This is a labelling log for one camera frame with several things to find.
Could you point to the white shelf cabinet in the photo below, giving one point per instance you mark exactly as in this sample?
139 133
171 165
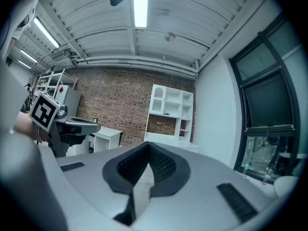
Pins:
173 114

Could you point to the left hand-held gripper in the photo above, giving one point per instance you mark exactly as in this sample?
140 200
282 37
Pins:
44 111

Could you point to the round ceiling smoke detector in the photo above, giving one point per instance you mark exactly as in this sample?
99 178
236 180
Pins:
170 36

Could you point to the small white desk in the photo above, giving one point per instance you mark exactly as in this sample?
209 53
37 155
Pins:
106 136

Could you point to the ceiling air vent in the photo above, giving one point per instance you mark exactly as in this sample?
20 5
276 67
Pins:
58 55

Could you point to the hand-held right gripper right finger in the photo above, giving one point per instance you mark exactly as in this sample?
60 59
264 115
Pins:
199 189

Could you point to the black framed window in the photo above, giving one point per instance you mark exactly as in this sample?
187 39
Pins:
269 93

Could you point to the white metal rack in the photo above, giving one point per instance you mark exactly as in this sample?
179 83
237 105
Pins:
51 80

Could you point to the person's left forearm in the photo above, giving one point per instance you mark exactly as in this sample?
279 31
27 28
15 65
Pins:
26 126

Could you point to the wall outlet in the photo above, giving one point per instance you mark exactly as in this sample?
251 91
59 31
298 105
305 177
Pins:
95 120

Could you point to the round white table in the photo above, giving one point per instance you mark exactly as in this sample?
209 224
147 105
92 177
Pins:
286 185

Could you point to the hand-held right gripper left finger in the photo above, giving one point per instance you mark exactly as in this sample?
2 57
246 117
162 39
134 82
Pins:
91 184

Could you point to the short ceiling tube light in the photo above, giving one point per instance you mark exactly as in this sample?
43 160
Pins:
29 56

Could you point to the wide ceiling light panel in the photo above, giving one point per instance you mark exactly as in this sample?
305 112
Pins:
140 6

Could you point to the long ceiling tube light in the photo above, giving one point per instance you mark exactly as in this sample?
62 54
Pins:
47 32

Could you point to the white ceiling pipes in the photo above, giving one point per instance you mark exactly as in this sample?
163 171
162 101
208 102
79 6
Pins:
134 61

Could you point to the grey metal cabinet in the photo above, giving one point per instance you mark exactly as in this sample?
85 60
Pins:
68 100

